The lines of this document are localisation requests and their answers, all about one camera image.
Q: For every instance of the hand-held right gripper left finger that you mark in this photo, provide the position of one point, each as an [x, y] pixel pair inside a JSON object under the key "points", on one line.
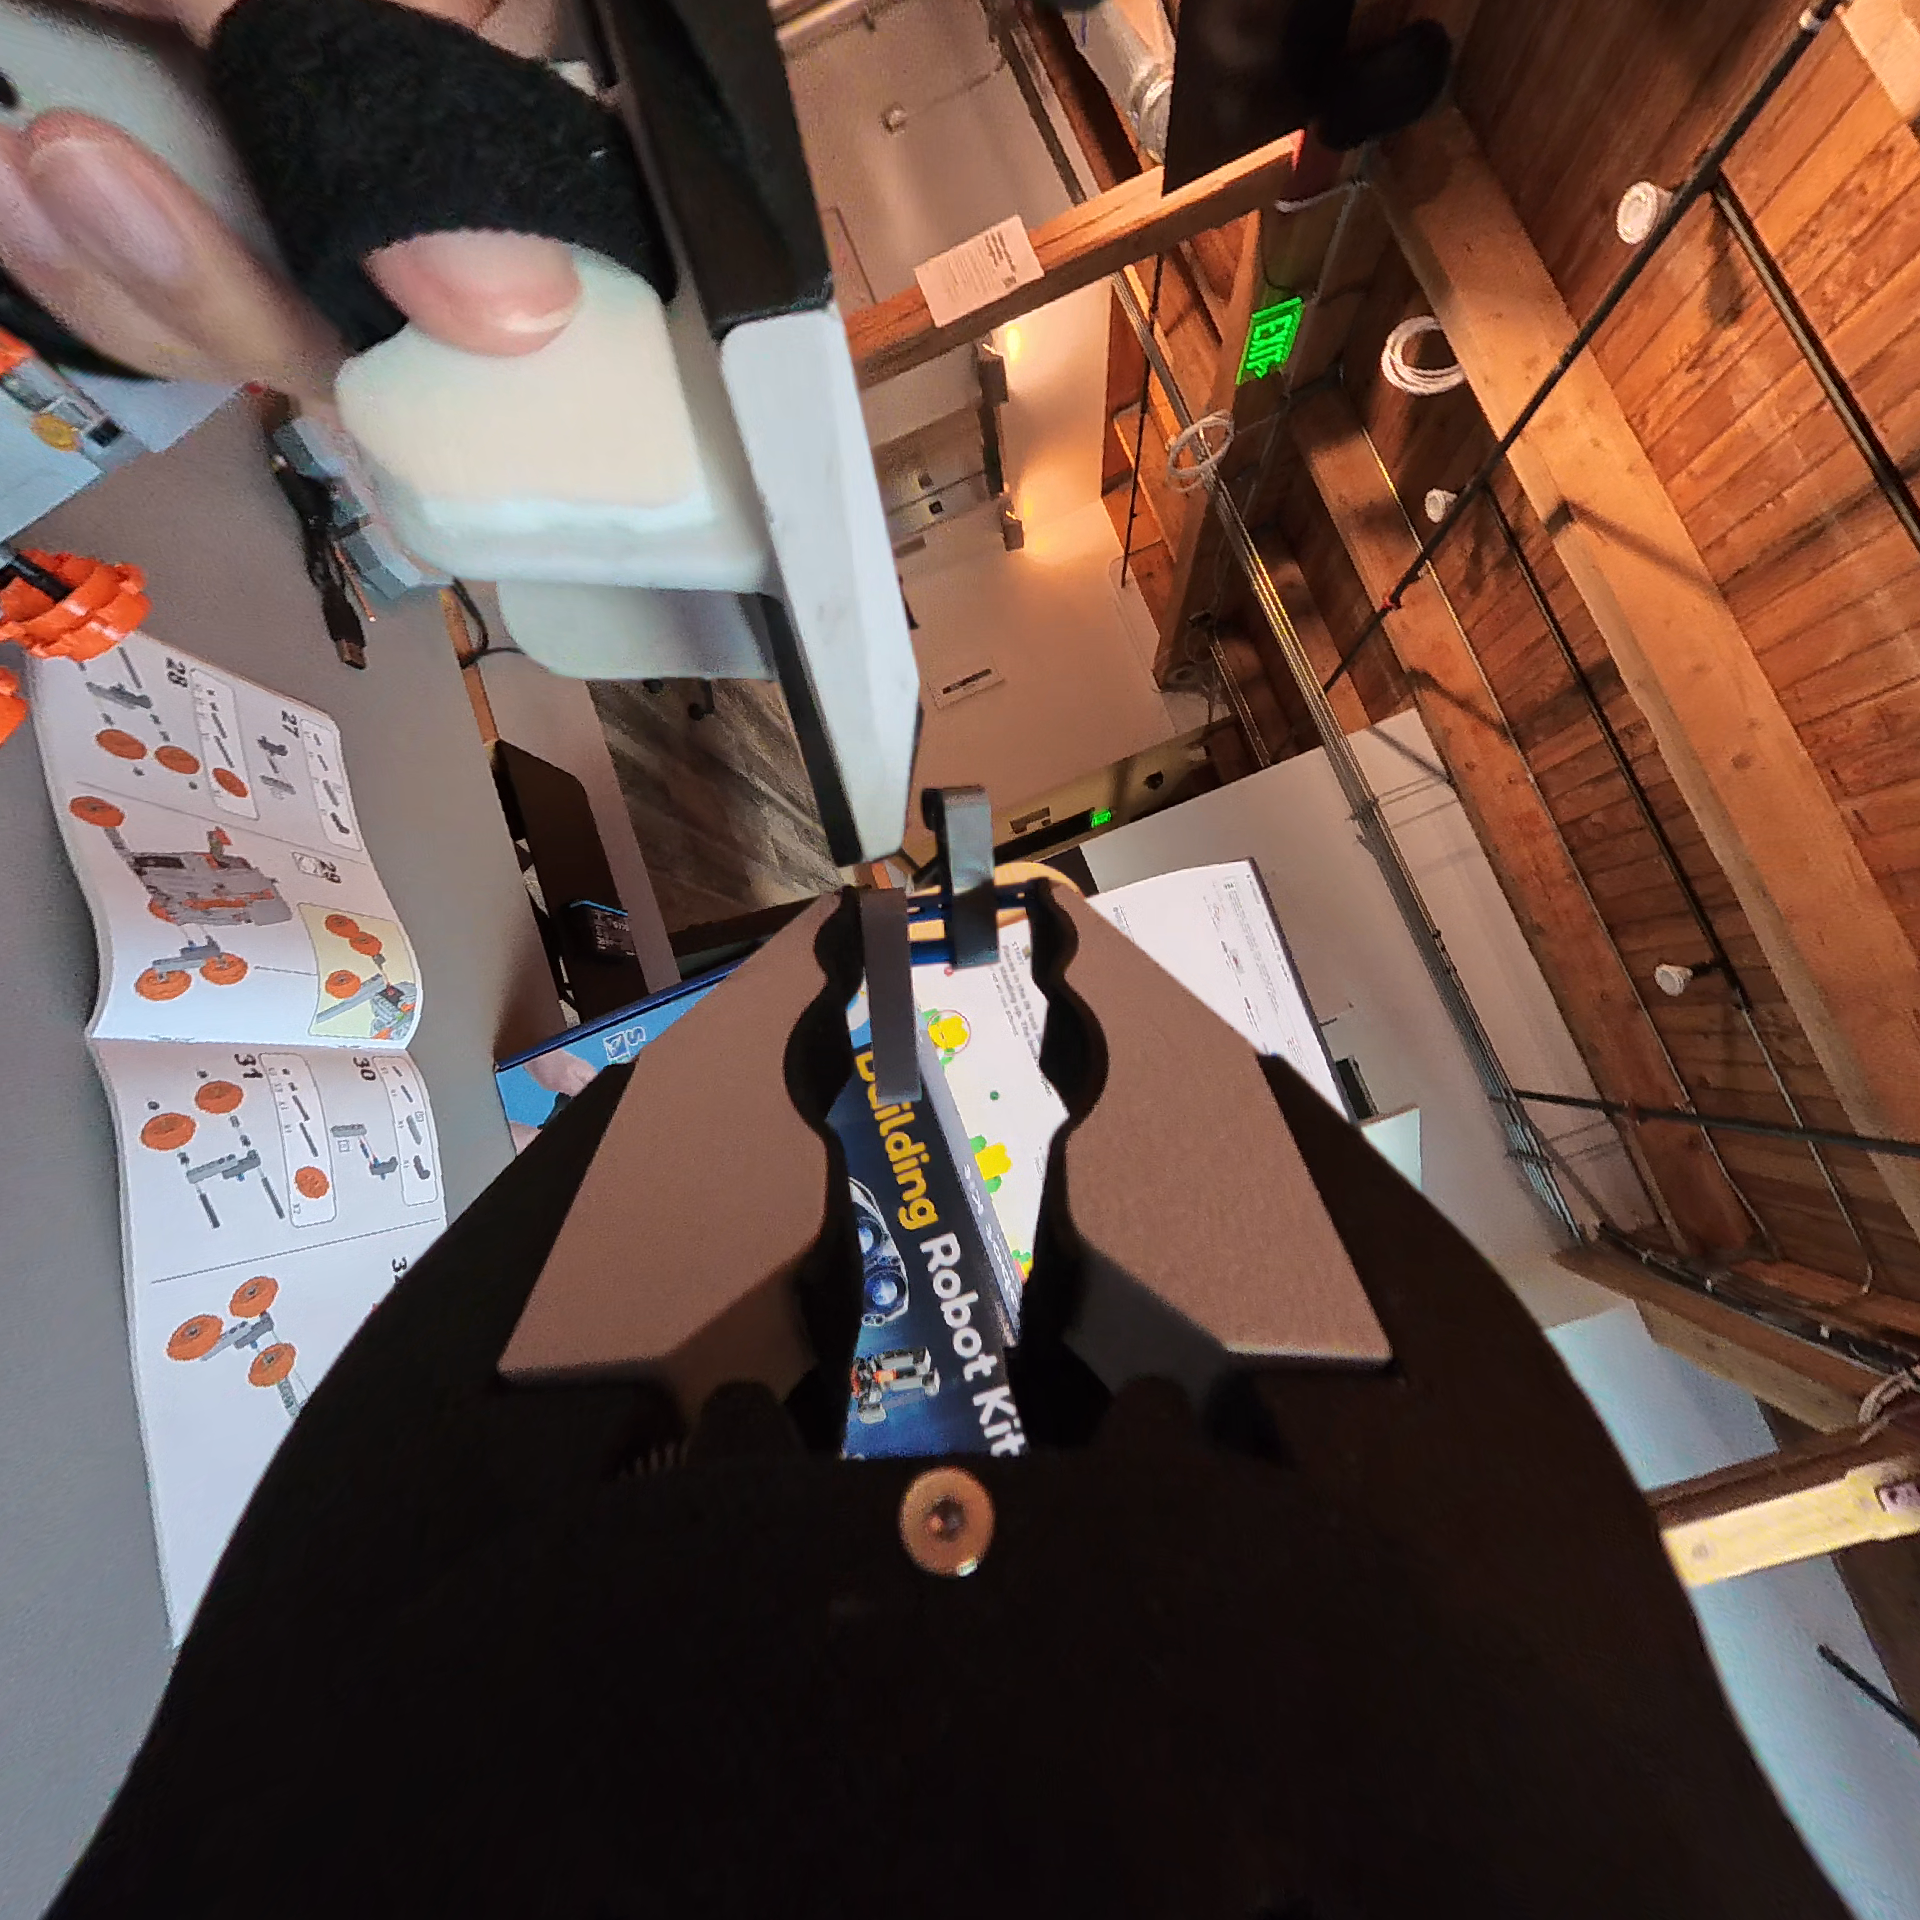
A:
{"points": [[662, 1201]]}

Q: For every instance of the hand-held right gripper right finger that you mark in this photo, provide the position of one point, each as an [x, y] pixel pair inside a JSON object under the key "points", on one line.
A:
{"points": [[1214, 1201]]}

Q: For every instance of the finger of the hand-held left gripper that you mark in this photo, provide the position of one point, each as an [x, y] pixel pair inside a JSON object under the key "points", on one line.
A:
{"points": [[840, 571]]}

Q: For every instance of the printed task instruction sheet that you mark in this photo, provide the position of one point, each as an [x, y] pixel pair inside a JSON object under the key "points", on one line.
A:
{"points": [[1200, 975]]}

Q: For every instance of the grey desk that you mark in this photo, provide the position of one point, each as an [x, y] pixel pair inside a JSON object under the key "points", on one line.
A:
{"points": [[54, 1501]]}

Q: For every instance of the person's left hand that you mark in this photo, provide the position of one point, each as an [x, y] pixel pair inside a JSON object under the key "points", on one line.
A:
{"points": [[136, 255]]}

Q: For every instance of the blue robot kit box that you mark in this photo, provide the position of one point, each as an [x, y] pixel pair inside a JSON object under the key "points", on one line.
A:
{"points": [[931, 1276]]}

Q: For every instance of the white paper notice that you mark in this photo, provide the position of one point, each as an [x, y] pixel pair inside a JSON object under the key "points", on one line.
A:
{"points": [[983, 270]]}

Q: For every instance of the open white instruction booklet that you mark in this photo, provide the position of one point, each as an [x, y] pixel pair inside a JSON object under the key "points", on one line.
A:
{"points": [[271, 1142]]}

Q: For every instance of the green exit sign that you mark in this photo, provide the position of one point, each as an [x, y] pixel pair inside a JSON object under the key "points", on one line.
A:
{"points": [[1272, 340]]}

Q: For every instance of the partly built toy robot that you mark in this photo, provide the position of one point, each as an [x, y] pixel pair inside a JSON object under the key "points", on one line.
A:
{"points": [[61, 406]]}

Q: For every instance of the orange toy wheel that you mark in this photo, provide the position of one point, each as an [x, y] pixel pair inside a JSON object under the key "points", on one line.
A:
{"points": [[11, 706], [77, 609]]}

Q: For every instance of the wooden post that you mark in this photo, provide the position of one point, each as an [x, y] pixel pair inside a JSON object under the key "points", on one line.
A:
{"points": [[1141, 211]]}

